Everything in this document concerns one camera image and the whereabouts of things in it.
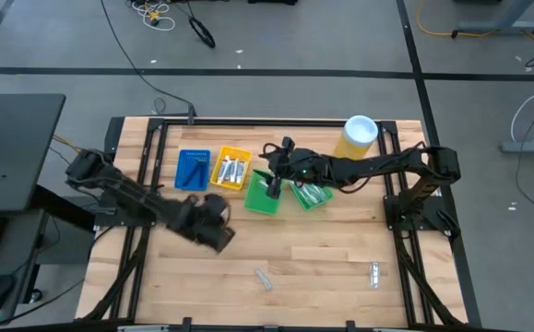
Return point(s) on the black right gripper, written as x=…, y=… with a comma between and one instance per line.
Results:
x=285, y=168

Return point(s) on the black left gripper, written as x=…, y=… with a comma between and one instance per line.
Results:
x=206, y=230

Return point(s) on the clear toothbrush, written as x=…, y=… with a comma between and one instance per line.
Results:
x=309, y=188

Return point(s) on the red white toothbrush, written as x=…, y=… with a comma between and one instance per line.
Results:
x=318, y=191

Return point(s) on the green plastic basket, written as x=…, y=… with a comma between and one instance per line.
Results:
x=310, y=207
x=259, y=203

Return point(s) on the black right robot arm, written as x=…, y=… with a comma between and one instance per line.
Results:
x=377, y=166

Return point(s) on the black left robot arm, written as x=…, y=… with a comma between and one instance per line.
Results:
x=123, y=193

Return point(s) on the yellow plastic basket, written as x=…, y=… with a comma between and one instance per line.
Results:
x=243, y=152

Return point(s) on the blue plastic basket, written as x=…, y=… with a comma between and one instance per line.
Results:
x=181, y=180

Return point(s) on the yellow canister white lid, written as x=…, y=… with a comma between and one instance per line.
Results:
x=358, y=136

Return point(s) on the black desk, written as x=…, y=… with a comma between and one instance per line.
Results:
x=13, y=147

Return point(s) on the black aluminium table frame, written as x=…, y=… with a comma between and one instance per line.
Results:
x=271, y=123

